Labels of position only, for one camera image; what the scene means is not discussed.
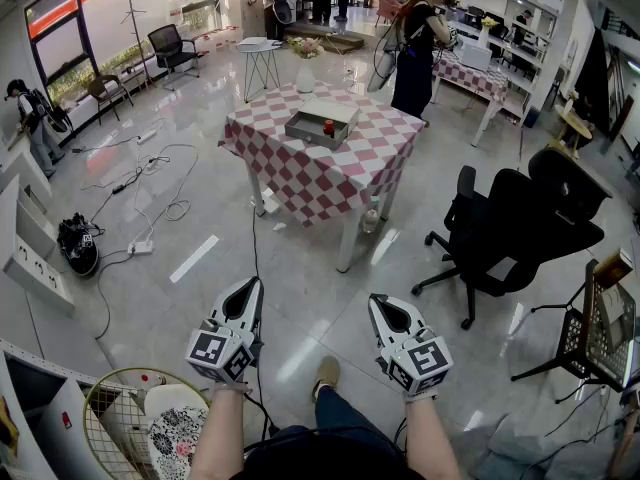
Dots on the pink flower bouquet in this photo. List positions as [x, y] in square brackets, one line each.
[304, 47]

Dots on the short white power strip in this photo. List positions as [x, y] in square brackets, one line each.
[141, 247]

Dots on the white perforated shelf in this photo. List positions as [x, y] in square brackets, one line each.
[35, 408]

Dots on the pink chair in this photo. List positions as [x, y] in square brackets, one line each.
[386, 5]

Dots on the black helmet device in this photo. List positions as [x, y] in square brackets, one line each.
[77, 248]

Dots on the crumpled white paper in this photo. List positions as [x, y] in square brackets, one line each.
[279, 226]

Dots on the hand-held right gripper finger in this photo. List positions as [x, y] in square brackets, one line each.
[412, 320]
[375, 320]

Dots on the large black office chair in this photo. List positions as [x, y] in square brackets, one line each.
[515, 228]

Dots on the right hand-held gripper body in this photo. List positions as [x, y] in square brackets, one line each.
[425, 363]

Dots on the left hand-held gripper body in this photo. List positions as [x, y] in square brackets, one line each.
[220, 353]

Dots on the person's right forearm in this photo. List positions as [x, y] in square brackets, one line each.
[430, 438]

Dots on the person's tan shoe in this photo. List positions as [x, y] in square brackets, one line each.
[327, 373]

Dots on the pink checkered tablecloth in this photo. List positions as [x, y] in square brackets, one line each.
[310, 173]

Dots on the wooden platform step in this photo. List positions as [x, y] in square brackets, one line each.
[327, 35]

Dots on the white box appliance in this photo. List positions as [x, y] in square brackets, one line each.
[476, 57]

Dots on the floral cushion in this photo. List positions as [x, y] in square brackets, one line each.
[172, 433]

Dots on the round wooden side table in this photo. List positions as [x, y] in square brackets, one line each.
[575, 125]

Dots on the person's blue jeans leg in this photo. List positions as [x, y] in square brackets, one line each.
[345, 413]

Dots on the white ceramic vase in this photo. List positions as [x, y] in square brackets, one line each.
[305, 79]

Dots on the vase with yellow flowers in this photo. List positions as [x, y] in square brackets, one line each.
[487, 30]

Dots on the small red object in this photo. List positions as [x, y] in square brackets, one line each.
[328, 128]

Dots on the thin coat rack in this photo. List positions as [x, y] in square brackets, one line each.
[136, 28]

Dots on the white floor tape strip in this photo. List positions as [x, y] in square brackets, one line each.
[194, 259]

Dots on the long white power strip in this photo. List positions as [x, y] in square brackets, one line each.
[146, 136]

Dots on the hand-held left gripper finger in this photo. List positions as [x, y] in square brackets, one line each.
[218, 304]
[258, 303]

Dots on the black mesh armchair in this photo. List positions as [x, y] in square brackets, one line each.
[170, 50]

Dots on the white drawer cabinet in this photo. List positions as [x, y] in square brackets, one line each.
[35, 258]

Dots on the clear plastic bottle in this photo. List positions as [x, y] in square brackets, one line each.
[370, 218]

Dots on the person's black shirt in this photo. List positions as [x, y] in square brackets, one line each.
[330, 458]

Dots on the person's left forearm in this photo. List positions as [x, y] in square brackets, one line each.
[220, 428]

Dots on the long checkered cloth table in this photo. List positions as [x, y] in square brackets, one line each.
[472, 80]

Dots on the white shelf unit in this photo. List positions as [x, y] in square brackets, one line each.
[520, 53]

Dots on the brown wooden chair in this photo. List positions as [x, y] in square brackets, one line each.
[105, 90]

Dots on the grey box with sliding lid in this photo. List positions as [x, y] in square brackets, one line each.
[325, 118]

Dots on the white flat box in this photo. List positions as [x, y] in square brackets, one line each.
[257, 43]

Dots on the brown book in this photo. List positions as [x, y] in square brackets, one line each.
[612, 268]

